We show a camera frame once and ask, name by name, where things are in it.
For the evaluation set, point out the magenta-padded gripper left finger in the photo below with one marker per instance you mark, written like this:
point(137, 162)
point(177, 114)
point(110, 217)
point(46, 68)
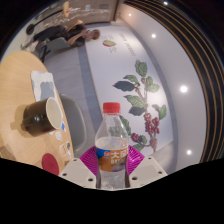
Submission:
point(78, 171)

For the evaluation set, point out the coffee plant wall mural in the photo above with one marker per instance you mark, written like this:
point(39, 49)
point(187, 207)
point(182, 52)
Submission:
point(126, 60)

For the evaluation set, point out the black mug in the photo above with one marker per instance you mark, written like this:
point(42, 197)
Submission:
point(38, 116)

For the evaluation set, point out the clear red-capped drink bottle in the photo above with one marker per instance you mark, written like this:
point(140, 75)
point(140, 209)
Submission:
point(111, 150)

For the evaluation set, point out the round recessed ceiling lights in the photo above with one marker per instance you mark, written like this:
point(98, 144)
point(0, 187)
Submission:
point(183, 88)

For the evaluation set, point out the flat round red coaster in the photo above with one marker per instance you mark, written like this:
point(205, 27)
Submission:
point(50, 163)

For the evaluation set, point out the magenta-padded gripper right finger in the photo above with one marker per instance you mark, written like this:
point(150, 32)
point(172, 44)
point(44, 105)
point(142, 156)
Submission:
point(146, 170)

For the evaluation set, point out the person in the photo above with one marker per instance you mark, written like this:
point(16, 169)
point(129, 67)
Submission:
point(60, 33)

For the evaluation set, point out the small round wooden side table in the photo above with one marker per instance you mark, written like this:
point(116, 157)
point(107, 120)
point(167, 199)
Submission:
point(67, 8)

